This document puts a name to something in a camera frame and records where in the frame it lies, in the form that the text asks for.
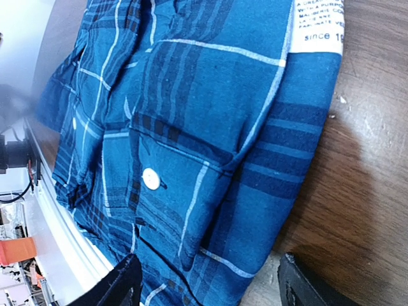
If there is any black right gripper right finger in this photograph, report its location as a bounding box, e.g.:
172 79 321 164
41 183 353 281
277 253 358 306

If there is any orange object beyond table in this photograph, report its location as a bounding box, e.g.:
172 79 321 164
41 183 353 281
0 237 37 266

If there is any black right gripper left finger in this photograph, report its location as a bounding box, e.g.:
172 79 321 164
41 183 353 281
69 254 142 306

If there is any aluminium front rail frame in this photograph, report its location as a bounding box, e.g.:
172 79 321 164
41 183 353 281
25 119 113 305

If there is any dark blue plaid shirt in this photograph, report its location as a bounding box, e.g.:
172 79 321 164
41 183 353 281
37 1 344 305

